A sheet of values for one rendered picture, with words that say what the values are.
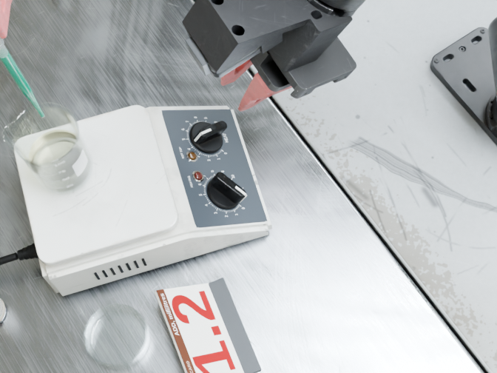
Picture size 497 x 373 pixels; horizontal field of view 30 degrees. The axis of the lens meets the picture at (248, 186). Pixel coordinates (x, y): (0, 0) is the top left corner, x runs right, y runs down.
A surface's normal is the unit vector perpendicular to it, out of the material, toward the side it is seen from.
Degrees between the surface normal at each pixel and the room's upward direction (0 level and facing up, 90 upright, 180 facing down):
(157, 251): 90
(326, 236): 0
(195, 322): 40
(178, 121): 30
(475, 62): 0
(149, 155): 0
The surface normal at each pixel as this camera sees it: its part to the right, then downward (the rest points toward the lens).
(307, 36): -0.71, 0.34
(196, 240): 0.29, 0.88
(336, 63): 0.45, -0.46
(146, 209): -0.04, -0.37
